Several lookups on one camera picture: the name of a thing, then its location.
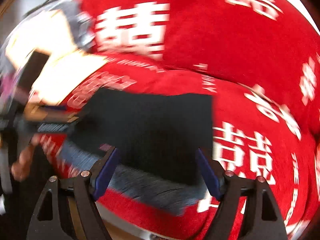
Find red wedding quilt rear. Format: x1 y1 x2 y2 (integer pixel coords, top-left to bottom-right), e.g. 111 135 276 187
78 0 319 134

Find black pants with grey lining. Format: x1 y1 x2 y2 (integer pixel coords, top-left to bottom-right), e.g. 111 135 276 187
59 88 213 216

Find red wedding quilt front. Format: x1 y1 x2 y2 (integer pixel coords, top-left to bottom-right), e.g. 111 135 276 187
39 53 320 240

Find person's left hand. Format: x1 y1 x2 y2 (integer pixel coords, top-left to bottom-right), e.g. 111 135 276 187
11 134 45 182

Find cream white folded cloth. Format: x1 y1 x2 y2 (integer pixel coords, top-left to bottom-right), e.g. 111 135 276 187
5 10 107 105

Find red wedding quilt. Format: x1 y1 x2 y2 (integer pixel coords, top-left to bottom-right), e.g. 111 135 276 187
78 0 319 134
39 53 320 240

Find grey crumpled garment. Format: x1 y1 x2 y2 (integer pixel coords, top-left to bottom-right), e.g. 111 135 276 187
54 0 94 52

